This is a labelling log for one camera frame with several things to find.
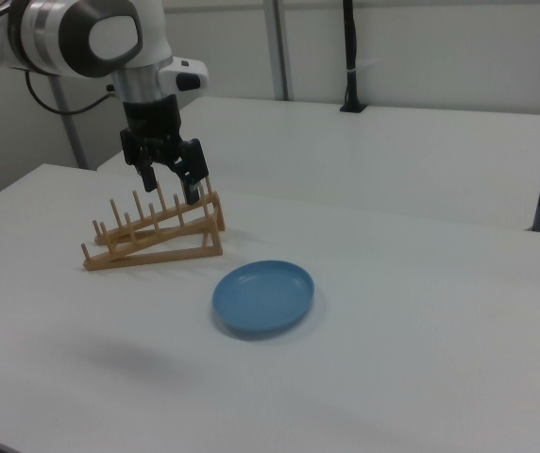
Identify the white side table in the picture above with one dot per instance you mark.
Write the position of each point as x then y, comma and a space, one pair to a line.
369, 156

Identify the grey metal partition post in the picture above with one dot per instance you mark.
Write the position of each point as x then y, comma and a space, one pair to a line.
69, 127
279, 47

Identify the blue round plate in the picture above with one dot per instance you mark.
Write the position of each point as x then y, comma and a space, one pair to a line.
263, 299

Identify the wooden plate rack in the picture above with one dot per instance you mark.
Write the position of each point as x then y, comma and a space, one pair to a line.
156, 252

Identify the black camera pole with base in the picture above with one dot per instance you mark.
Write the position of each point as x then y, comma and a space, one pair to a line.
351, 56

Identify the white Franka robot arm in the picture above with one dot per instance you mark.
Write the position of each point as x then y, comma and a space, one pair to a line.
62, 42

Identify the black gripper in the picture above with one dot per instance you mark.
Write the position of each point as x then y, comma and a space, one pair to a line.
152, 118

